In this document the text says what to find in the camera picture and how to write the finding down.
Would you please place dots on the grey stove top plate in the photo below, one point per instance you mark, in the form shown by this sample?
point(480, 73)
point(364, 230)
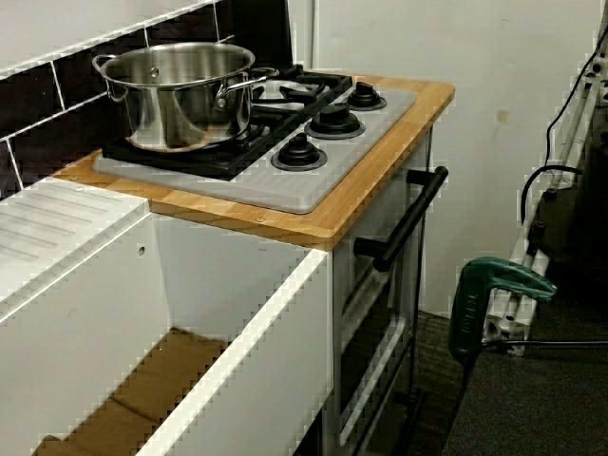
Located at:
point(285, 190)

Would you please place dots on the black stove knob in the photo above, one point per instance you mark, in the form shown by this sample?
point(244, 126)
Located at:
point(335, 121)
point(299, 152)
point(366, 97)

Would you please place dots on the black burner grate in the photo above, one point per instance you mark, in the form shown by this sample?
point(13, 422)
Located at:
point(294, 95)
point(259, 138)

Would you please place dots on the white toy sink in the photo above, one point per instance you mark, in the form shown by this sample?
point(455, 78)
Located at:
point(214, 275)

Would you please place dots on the grey oven door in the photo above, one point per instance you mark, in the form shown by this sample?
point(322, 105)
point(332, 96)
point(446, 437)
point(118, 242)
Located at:
point(406, 309)

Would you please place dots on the stainless steel pot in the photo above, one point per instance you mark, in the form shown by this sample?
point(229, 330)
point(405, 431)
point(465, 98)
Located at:
point(180, 114)

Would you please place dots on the green clamp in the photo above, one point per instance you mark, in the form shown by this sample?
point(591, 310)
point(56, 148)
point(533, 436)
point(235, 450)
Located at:
point(470, 309)

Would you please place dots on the black upright panel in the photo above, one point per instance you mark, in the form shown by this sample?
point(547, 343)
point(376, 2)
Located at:
point(261, 28)

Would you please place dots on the brown sink bottom board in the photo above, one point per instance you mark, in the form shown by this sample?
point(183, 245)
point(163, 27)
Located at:
point(157, 380)

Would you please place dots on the thin black rod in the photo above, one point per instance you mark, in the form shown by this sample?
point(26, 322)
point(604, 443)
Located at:
point(546, 343)

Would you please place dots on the black machine block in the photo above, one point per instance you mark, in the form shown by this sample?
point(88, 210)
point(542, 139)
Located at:
point(584, 214)

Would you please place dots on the aluminium frame rail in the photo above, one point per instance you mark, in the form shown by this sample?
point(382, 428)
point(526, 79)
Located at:
point(515, 328)

